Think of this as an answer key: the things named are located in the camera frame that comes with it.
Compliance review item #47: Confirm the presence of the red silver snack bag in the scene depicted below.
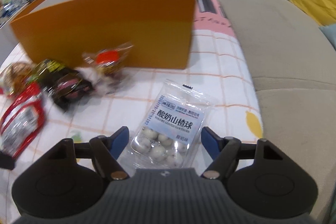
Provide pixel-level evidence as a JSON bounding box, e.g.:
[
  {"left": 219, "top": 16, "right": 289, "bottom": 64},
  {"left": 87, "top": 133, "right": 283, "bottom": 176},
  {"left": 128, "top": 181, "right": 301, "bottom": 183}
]
[{"left": 1, "top": 82, "right": 45, "bottom": 159}]

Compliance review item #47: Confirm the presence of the yogurt hawthorn ball bag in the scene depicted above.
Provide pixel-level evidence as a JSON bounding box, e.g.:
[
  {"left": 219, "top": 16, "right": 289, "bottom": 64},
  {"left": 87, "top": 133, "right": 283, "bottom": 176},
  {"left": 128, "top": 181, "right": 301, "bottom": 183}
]
[{"left": 129, "top": 80, "right": 216, "bottom": 169}]

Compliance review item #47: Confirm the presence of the orange noodle snack bag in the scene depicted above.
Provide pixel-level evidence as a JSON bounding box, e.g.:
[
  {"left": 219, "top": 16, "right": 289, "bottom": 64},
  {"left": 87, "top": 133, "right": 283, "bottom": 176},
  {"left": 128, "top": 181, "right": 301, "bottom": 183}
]
[{"left": 1, "top": 62, "right": 33, "bottom": 98}]

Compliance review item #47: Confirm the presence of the clear red-label snack packet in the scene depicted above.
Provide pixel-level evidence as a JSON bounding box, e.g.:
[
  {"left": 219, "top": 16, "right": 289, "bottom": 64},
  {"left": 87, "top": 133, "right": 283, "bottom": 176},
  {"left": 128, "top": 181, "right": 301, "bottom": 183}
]
[{"left": 82, "top": 43, "right": 133, "bottom": 82}]

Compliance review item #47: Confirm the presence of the checkered lemon tablecloth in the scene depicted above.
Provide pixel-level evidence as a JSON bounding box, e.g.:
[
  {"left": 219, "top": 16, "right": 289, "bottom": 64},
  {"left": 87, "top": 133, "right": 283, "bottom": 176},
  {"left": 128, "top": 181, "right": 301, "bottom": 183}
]
[{"left": 0, "top": 0, "right": 264, "bottom": 214}]

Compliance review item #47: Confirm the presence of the green black snack packet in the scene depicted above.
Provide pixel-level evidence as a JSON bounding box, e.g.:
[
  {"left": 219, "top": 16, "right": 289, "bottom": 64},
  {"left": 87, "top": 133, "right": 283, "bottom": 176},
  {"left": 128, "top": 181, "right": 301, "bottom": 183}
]
[{"left": 28, "top": 59, "right": 66, "bottom": 85}]

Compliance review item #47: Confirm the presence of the beige sofa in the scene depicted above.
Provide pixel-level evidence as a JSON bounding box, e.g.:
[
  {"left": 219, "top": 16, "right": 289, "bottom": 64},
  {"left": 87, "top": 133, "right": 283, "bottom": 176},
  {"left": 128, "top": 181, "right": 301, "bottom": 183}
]
[{"left": 218, "top": 0, "right": 335, "bottom": 223}]

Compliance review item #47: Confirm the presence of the orange cardboard box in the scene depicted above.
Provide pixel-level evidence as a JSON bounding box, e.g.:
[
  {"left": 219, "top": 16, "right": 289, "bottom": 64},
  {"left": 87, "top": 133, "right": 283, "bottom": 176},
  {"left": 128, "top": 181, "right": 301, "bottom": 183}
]
[{"left": 11, "top": 0, "right": 196, "bottom": 69}]

